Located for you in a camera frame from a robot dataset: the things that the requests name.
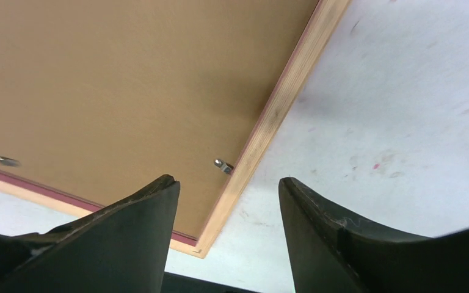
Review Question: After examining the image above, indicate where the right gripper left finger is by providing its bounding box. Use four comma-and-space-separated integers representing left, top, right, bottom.
0, 175, 180, 292

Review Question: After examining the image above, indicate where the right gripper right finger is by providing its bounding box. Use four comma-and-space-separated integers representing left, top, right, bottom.
278, 177, 469, 292

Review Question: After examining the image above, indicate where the brown cardboard backing board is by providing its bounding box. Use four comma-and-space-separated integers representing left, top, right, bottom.
0, 1, 317, 238

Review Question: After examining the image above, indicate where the pink wooden picture frame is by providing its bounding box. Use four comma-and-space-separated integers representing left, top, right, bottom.
0, 1, 350, 259

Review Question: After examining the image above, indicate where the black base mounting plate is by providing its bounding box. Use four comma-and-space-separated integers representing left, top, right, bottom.
161, 272, 253, 293

